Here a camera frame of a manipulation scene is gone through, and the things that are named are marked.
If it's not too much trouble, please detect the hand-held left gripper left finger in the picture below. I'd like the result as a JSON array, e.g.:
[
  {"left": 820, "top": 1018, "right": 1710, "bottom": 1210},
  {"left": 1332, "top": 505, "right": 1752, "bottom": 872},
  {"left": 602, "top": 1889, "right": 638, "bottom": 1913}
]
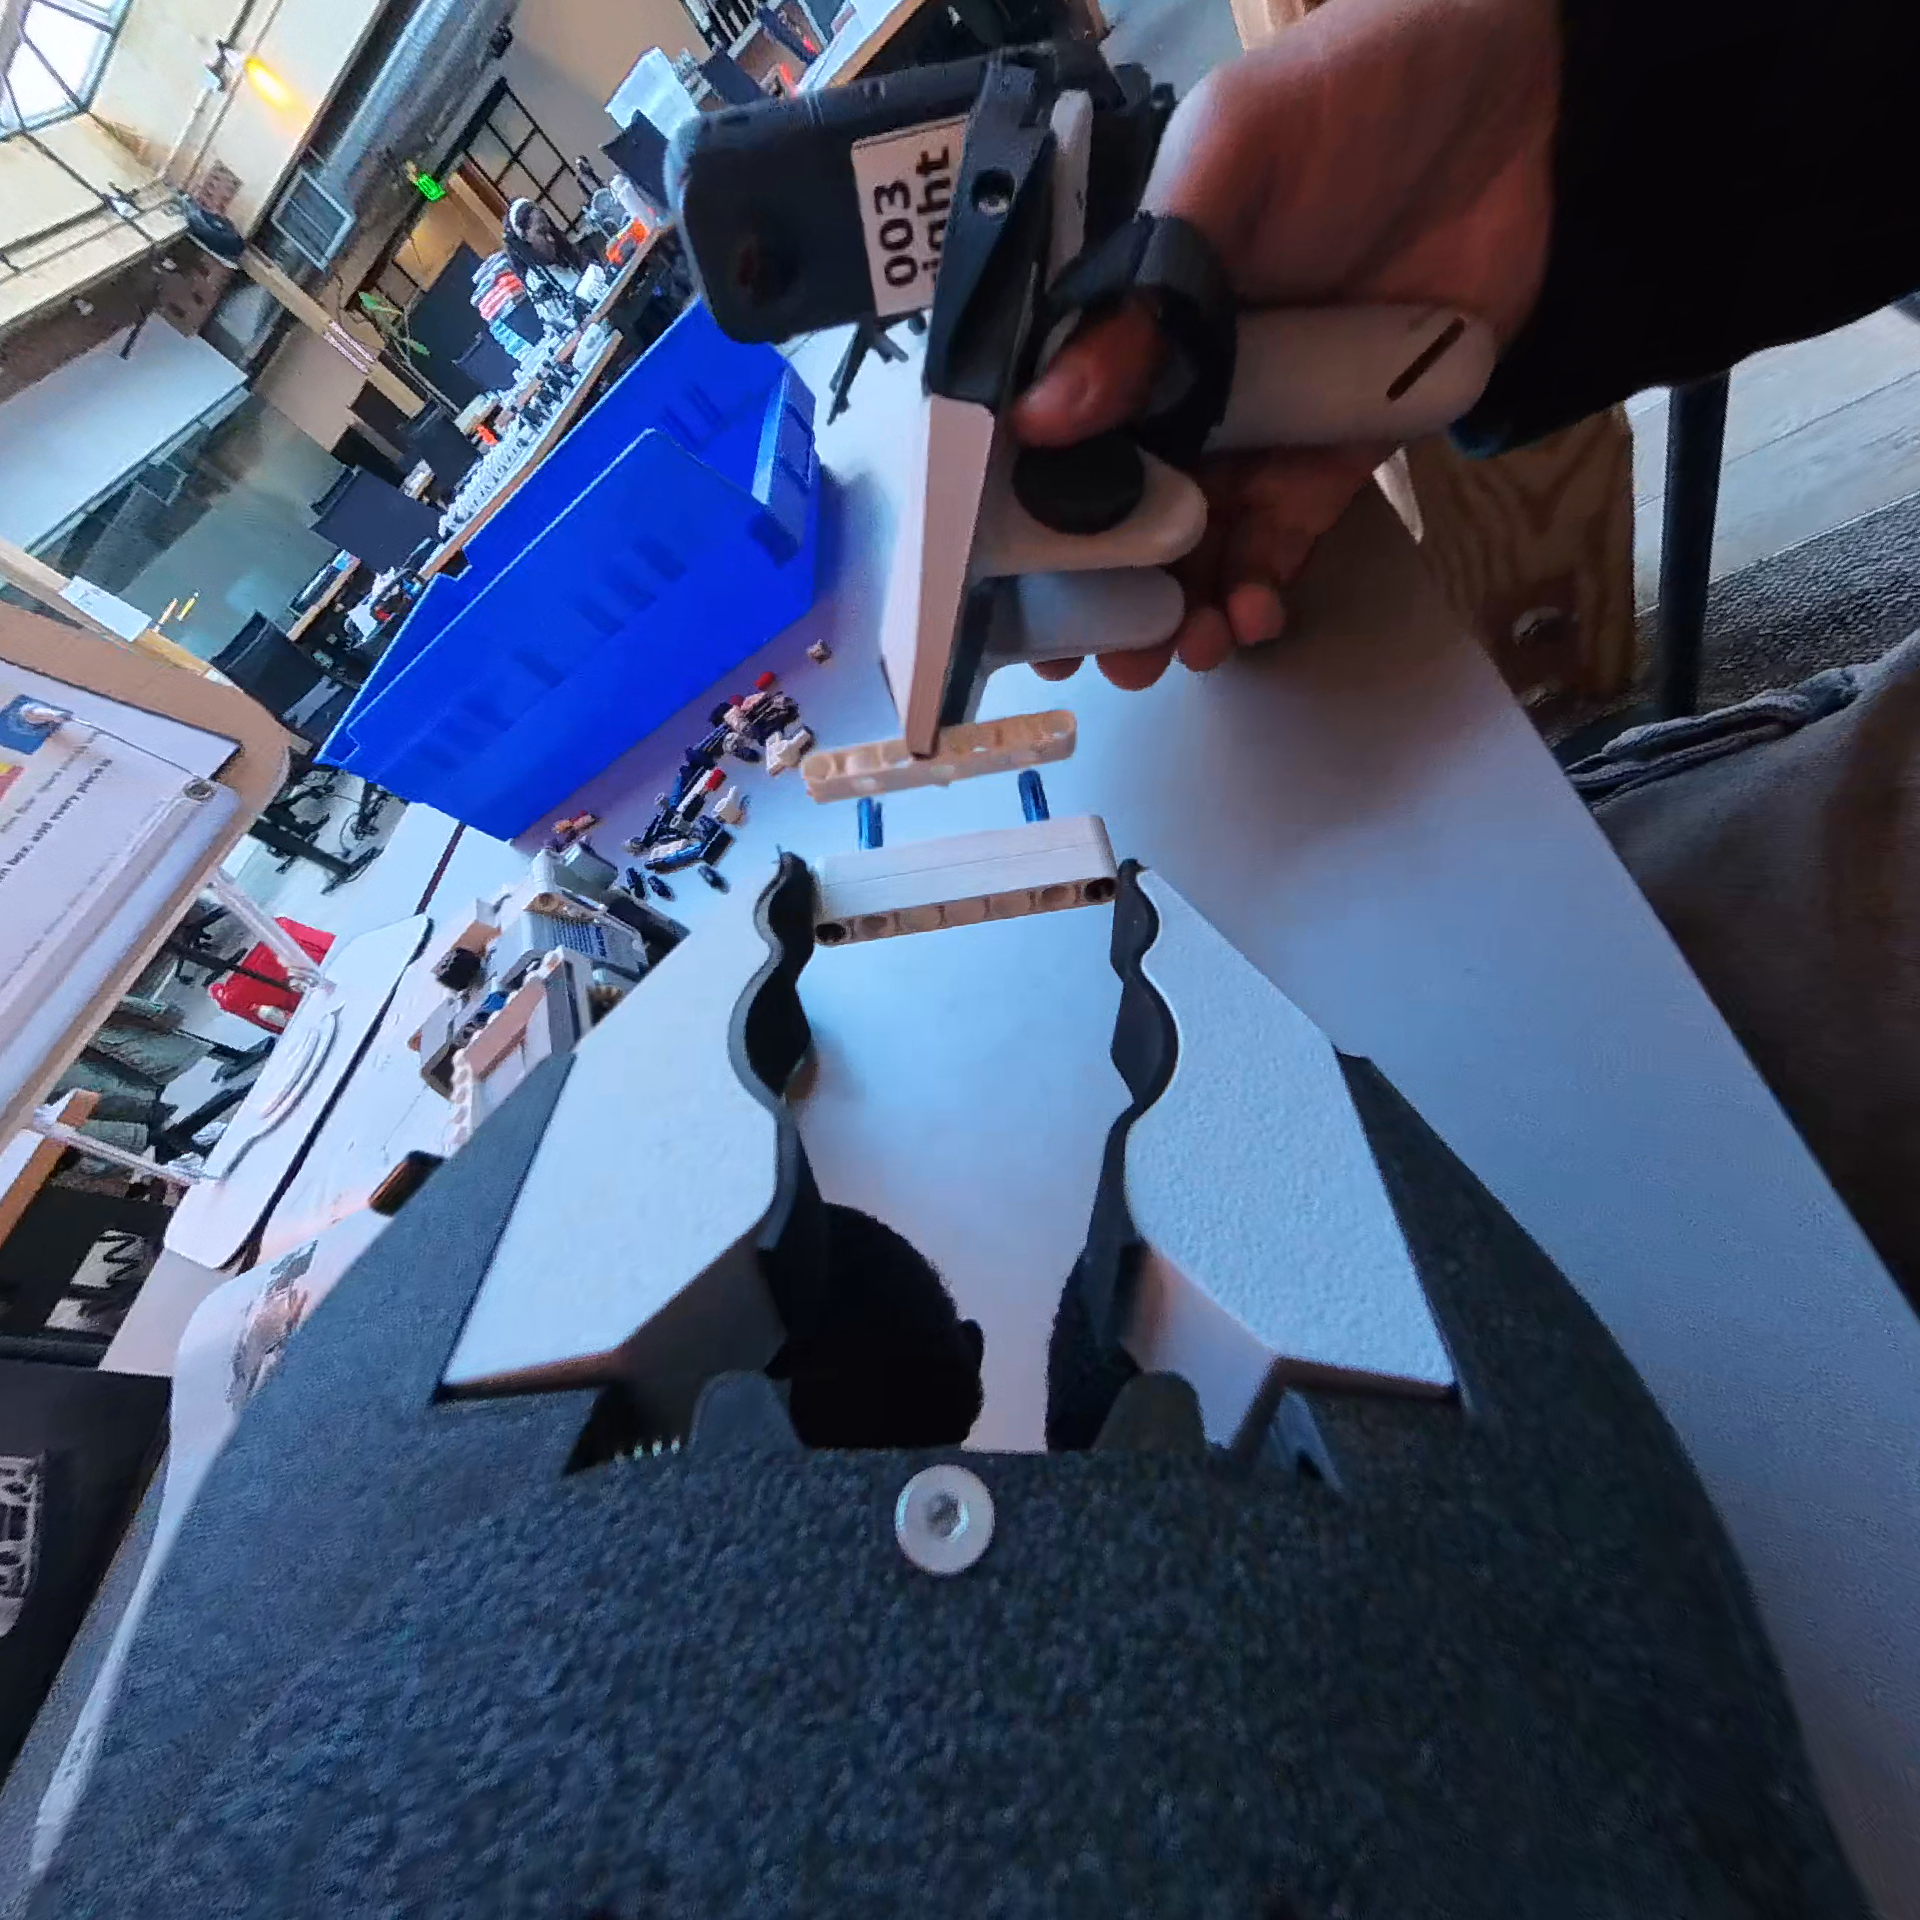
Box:
[{"left": 434, "top": 851, "right": 824, "bottom": 1445}]

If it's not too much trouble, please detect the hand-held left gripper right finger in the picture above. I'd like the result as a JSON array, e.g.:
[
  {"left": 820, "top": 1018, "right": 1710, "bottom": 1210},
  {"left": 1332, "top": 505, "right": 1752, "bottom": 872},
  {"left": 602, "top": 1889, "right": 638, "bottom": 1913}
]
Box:
[{"left": 1077, "top": 863, "right": 1466, "bottom": 1453}]

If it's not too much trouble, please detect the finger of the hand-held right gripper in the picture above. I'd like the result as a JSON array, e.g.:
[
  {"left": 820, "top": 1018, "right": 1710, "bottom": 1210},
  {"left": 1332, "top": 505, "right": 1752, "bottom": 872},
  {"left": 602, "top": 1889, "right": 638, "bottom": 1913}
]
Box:
[{"left": 875, "top": 393, "right": 1004, "bottom": 763}]

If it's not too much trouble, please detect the short white lego beam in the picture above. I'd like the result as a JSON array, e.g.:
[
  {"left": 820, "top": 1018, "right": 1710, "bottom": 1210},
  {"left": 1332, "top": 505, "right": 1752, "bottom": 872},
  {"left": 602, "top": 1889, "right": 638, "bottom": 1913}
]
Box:
[{"left": 799, "top": 709, "right": 1082, "bottom": 807}]

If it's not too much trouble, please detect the long white lego beam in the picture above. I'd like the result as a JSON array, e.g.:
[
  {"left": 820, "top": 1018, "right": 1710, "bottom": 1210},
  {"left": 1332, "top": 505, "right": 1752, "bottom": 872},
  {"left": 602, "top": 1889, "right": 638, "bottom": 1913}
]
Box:
[{"left": 813, "top": 814, "right": 1122, "bottom": 947}]

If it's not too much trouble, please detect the person's right forearm black sleeve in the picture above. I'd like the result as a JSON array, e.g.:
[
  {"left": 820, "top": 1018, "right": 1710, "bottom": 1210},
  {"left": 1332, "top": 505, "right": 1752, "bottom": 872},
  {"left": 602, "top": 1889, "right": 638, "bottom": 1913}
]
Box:
[{"left": 1459, "top": 0, "right": 1920, "bottom": 463}]

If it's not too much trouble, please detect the partly built lego truck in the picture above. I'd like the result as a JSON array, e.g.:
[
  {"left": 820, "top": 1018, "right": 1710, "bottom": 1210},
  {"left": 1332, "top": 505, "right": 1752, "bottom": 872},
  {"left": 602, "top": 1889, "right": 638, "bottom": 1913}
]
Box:
[{"left": 406, "top": 842, "right": 685, "bottom": 1145}]

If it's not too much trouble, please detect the pile of small lego pieces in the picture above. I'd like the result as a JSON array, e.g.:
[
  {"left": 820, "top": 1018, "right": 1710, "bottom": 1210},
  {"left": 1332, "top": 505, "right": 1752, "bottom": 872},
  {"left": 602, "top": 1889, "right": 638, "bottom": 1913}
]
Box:
[{"left": 546, "top": 638, "right": 837, "bottom": 905}]

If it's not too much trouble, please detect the person's right hand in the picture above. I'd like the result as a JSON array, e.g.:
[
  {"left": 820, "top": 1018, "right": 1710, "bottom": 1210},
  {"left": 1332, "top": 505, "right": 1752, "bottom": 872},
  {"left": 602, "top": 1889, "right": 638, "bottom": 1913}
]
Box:
[{"left": 1006, "top": 0, "right": 1572, "bottom": 691}]

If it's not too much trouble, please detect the cluttered long work table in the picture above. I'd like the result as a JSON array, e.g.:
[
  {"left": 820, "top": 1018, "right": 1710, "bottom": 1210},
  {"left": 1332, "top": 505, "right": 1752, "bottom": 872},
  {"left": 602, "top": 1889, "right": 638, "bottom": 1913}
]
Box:
[{"left": 286, "top": 150, "right": 710, "bottom": 633}]

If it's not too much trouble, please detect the blue plastic bin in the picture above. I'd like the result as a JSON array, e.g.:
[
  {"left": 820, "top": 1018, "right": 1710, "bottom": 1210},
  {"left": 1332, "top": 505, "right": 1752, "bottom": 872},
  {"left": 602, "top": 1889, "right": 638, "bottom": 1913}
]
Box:
[{"left": 316, "top": 298, "right": 824, "bottom": 842}]

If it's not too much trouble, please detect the red stool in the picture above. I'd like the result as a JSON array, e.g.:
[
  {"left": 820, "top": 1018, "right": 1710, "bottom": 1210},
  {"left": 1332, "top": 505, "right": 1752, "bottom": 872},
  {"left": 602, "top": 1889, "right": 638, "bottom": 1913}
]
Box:
[{"left": 207, "top": 919, "right": 339, "bottom": 1032}]

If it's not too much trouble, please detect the printed sticker sheet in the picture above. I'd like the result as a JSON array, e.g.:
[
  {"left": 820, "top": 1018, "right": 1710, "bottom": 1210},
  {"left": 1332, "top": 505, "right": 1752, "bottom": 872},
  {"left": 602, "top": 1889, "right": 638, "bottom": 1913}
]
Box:
[{"left": 166, "top": 1235, "right": 326, "bottom": 1518}]

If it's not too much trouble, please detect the wooden instruction stand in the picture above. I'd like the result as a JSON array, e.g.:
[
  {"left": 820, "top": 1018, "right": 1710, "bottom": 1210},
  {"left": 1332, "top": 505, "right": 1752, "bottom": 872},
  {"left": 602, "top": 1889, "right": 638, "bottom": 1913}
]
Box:
[{"left": 0, "top": 599, "right": 296, "bottom": 1161}]

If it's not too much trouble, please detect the person's leg in grey trousers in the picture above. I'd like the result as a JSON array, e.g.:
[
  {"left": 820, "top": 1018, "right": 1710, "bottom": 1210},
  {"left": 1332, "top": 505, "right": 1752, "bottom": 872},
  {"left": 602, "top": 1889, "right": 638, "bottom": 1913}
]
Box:
[{"left": 1558, "top": 625, "right": 1920, "bottom": 1327}]

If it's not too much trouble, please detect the wooden table leg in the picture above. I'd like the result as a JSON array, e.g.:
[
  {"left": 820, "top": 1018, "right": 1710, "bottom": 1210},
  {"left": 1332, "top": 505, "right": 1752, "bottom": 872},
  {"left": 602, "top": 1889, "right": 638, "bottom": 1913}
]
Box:
[{"left": 1376, "top": 402, "right": 1642, "bottom": 711}]

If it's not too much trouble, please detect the printed instruction sheet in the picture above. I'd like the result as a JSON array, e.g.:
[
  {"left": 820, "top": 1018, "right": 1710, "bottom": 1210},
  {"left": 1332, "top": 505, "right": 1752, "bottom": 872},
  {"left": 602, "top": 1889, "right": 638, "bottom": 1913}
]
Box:
[{"left": 0, "top": 650, "right": 242, "bottom": 1070}]

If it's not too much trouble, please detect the black printed cloth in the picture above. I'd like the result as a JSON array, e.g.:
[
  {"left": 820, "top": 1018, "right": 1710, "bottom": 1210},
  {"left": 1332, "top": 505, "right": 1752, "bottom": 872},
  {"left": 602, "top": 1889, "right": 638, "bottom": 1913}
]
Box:
[{"left": 0, "top": 1183, "right": 173, "bottom": 1778}]

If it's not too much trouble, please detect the black metal chair leg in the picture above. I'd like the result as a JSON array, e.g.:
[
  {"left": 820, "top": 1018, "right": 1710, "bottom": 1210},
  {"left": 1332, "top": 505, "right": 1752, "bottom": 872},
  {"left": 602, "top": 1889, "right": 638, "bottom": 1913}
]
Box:
[{"left": 1654, "top": 368, "right": 1736, "bottom": 723}]

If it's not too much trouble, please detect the silver ventilation duct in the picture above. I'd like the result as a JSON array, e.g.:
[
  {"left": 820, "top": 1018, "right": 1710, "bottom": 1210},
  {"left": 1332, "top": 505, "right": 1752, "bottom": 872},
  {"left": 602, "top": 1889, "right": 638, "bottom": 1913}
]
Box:
[{"left": 318, "top": 0, "right": 519, "bottom": 202}]

